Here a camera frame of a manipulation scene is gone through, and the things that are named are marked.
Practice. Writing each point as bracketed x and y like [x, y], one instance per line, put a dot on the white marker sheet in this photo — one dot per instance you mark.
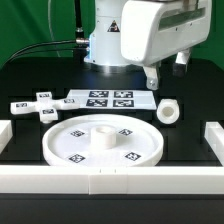
[114, 99]

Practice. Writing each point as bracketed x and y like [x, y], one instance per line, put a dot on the white left fence block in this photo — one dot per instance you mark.
[5, 133]

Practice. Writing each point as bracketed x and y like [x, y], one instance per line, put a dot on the white front fence rail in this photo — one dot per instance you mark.
[138, 180]

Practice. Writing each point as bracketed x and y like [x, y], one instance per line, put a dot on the white right fence block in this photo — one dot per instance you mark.
[214, 135]

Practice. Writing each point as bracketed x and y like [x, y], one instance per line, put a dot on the white round table top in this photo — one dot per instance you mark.
[103, 140]

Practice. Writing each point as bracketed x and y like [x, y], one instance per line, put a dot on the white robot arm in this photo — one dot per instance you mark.
[105, 41]

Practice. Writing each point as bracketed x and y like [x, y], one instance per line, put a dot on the black vertical pole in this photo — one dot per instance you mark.
[79, 33]

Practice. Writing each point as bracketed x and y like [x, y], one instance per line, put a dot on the white fence block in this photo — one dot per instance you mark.
[5, 133]
[214, 135]

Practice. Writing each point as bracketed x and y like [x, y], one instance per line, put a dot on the white cross-shaped table base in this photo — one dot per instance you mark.
[45, 105]

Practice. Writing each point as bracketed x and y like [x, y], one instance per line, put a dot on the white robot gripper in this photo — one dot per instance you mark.
[152, 31]

